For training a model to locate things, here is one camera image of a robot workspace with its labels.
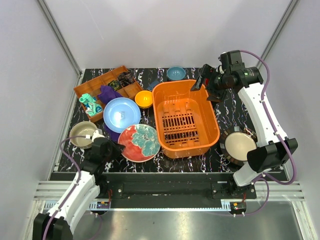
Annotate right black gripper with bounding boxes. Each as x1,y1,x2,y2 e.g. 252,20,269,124
190,64,230,103

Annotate beige grey ceramic bowl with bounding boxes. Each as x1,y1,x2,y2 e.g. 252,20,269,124
69,121,98,150

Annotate red floral ceramic plate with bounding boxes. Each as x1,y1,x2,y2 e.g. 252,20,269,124
117,124,161,163

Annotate light blue plastic plate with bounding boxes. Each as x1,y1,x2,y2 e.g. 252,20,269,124
103,97,141,134

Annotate black striped cream plate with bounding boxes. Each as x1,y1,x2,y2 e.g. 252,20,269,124
219,126,258,167

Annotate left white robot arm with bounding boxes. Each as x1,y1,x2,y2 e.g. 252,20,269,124
32,130,125,240

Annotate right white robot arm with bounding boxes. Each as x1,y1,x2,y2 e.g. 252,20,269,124
190,50,298,199

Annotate orange plastic dish bin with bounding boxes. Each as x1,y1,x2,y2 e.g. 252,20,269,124
152,79,220,159

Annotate teal blue ceramic bowl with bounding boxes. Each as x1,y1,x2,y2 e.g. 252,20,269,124
166,66,186,81

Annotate mint green sock bundle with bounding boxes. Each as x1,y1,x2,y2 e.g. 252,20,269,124
79,93,103,117

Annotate purple cloth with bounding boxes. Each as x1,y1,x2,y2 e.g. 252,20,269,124
97,85,122,142

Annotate dark blue small cup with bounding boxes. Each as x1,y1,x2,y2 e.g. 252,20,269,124
146,80,160,92

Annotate yellow orange small bowl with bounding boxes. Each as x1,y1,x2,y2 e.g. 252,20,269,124
134,90,153,109

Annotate orange compartment organizer tray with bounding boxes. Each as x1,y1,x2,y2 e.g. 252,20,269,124
74,65,143,123

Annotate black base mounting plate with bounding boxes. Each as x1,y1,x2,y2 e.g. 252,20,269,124
93,172,257,210

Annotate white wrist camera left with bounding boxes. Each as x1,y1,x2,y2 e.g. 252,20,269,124
85,129,105,143

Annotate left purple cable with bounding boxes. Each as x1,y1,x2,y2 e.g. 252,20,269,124
41,135,94,240

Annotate aluminium frame rail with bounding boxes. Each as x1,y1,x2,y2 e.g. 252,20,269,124
36,0,82,76

